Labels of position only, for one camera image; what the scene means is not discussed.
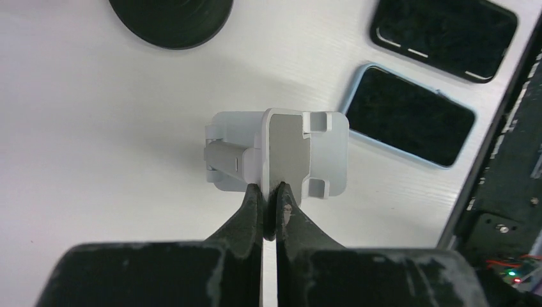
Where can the black phone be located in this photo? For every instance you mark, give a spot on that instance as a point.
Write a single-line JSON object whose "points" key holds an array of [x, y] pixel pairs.
{"points": [[468, 39]]}

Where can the blue case phone on table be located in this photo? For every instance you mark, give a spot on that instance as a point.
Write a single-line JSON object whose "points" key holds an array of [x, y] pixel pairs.
{"points": [[399, 114]]}

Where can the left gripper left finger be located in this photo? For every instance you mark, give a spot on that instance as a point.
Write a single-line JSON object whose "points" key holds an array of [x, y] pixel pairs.
{"points": [[222, 270]]}

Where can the black round phone stand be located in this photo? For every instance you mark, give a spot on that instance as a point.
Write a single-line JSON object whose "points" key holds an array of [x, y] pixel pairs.
{"points": [[175, 25]]}

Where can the white folding phone stand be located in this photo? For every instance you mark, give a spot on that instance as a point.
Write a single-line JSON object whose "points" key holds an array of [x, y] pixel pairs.
{"points": [[306, 149]]}

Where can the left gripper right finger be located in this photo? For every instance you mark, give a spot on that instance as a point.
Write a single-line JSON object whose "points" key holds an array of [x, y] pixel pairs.
{"points": [[315, 270]]}

